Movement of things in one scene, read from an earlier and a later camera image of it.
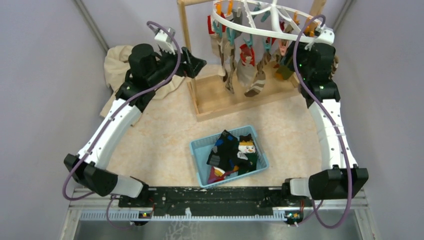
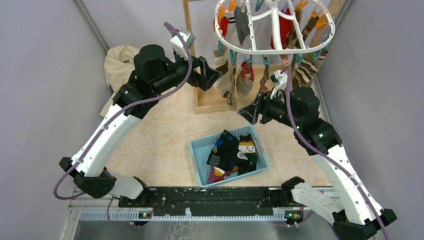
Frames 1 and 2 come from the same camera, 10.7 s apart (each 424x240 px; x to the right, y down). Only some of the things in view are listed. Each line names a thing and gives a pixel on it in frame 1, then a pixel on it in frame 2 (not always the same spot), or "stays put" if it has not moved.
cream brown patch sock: (221, 50) -> (223, 62)
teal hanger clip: (250, 42) -> (249, 61)
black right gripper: (290, 52) -> (251, 112)
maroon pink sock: (217, 174) stays put
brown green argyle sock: (229, 52) -> (231, 99)
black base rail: (206, 200) stays put
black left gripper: (192, 70) -> (197, 79)
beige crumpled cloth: (116, 67) stays put
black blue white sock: (224, 154) stays put
